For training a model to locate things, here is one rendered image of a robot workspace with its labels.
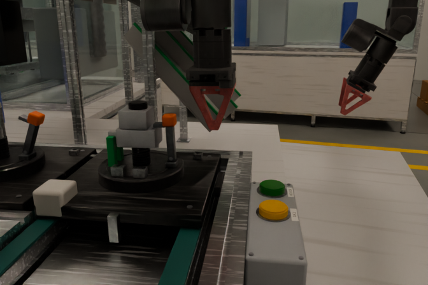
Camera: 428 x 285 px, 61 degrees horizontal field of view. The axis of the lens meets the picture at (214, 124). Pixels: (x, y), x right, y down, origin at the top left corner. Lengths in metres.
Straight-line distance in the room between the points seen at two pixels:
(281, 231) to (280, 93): 4.06
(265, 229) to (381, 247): 0.26
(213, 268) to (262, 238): 0.08
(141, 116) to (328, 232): 0.38
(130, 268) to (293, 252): 0.21
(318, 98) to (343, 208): 3.75
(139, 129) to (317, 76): 3.96
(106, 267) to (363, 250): 0.40
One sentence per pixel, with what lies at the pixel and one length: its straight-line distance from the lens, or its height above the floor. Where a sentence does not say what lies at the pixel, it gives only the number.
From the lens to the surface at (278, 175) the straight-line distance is 0.91.
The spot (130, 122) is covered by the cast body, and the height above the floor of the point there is 1.07.
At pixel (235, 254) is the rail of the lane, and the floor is 0.96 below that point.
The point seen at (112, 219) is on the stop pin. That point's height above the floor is 0.96.
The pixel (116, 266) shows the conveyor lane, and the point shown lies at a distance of 0.51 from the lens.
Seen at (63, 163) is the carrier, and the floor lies 0.97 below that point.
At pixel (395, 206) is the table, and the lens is 0.84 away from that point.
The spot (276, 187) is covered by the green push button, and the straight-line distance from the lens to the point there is 0.58.
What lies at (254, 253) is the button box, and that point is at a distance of 0.45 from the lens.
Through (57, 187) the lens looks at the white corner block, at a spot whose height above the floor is 0.99.
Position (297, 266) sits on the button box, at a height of 0.95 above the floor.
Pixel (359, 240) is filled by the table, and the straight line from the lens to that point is 0.70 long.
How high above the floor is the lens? 1.21
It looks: 16 degrees down
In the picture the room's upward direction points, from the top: straight up
